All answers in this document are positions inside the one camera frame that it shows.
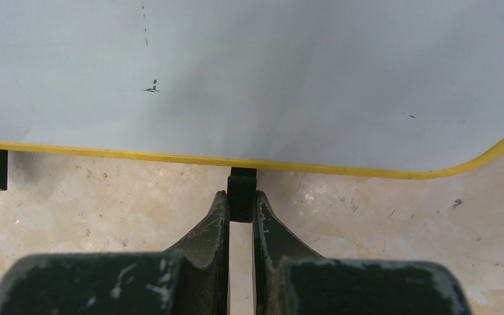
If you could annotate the yellow-framed whiteboard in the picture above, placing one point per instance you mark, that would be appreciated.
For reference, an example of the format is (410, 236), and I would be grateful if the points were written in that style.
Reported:
(392, 89)

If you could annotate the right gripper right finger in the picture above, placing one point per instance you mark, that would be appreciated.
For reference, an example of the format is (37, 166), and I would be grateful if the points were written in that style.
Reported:
(274, 247)

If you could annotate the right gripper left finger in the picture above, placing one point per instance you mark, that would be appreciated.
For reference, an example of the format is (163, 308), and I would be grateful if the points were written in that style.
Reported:
(201, 281)

